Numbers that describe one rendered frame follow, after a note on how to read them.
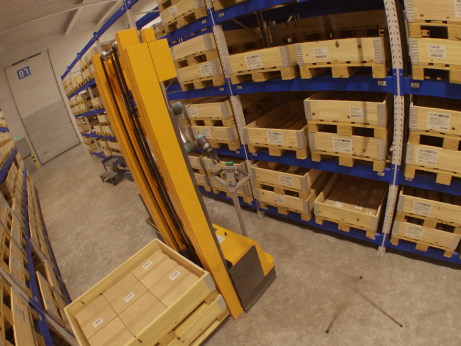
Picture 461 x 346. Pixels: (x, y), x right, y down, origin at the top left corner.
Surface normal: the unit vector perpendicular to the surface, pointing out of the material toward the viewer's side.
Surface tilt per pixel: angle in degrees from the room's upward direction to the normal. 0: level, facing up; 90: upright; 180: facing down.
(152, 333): 90
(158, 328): 90
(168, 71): 90
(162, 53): 90
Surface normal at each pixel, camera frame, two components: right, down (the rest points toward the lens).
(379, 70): -0.65, 0.49
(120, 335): -0.23, -0.86
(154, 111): 0.73, 0.15
